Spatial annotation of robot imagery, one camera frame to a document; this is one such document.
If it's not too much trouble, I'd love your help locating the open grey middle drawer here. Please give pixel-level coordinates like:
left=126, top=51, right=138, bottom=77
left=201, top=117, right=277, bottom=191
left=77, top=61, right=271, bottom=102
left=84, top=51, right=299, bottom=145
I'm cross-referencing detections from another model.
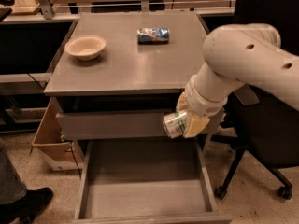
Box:
left=74, top=138, right=232, bottom=224

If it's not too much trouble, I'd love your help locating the black shoe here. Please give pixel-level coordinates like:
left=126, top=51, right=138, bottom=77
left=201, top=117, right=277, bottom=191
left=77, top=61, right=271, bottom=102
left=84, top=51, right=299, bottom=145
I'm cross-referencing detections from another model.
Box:
left=0, top=187, right=53, bottom=224

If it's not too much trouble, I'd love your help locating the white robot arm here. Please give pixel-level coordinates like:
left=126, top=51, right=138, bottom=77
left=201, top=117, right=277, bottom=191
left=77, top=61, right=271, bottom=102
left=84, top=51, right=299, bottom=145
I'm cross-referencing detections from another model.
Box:
left=177, top=23, right=299, bottom=138

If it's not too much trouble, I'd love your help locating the grey trouser leg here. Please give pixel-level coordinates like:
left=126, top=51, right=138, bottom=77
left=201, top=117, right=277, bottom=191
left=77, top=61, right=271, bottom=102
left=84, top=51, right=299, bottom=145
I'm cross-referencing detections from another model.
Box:
left=0, top=139, right=27, bottom=205

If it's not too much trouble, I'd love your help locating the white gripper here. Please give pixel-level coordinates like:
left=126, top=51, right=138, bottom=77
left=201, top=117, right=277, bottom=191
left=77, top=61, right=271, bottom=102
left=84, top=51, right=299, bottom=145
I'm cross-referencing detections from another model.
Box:
left=176, top=76, right=227, bottom=138

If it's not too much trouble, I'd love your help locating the grey drawer cabinet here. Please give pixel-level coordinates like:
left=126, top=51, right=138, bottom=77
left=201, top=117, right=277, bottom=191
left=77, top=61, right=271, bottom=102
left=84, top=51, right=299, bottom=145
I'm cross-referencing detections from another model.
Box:
left=43, top=12, right=235, bottom=224

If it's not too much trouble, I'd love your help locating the green silver 7up can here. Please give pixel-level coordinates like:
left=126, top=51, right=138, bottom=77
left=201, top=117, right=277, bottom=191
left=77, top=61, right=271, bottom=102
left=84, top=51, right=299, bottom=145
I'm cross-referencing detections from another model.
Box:
left=163, top=110, right=187, bottom=138

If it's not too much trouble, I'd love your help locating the blue silver soda can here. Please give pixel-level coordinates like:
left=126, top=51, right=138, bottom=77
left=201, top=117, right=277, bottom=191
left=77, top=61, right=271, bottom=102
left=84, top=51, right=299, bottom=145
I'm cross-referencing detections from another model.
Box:
left=137, top=28, right=169, bottom=44

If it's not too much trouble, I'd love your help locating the open cardboard box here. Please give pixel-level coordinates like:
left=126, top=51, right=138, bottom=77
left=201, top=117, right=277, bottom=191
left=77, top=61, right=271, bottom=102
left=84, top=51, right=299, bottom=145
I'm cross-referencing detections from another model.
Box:
left=32, top=103, right=83, bottom=171

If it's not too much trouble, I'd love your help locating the white ceramic bowl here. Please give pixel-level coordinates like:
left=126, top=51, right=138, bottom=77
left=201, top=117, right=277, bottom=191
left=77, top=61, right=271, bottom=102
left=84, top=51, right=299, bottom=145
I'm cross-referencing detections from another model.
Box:
left=64, top=35, right=107, bottom=61

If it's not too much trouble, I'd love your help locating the closed grey top drawer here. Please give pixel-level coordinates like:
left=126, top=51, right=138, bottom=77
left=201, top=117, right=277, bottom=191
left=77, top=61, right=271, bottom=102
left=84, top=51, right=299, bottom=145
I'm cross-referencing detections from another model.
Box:
left=55, top=106, right=225, bottom=141

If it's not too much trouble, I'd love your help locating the black office chair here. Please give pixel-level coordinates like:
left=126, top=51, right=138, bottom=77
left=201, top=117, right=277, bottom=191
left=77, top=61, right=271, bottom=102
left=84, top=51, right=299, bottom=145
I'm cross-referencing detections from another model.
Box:
left=212, top=0, right=299, bottom=200

